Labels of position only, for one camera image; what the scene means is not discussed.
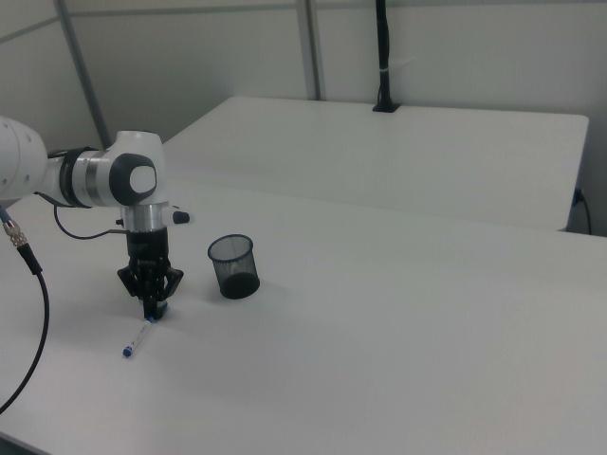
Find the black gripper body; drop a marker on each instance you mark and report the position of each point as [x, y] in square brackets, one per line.
[147, 246]

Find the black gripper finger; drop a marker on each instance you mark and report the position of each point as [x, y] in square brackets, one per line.
[137, 284]
[163, 284]

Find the blue and white marker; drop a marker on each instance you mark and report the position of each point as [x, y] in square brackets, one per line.
[137, 339]

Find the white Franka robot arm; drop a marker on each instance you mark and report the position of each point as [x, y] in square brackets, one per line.
[90, 177]

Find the black mesh pen cup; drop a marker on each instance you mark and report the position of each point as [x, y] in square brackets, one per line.
[239, 284]

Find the grey partition frame post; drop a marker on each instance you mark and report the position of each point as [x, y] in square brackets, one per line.
[83, 71]
[311, 47]

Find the black camera pole with clamp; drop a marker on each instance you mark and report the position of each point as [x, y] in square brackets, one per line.
[384, 61]

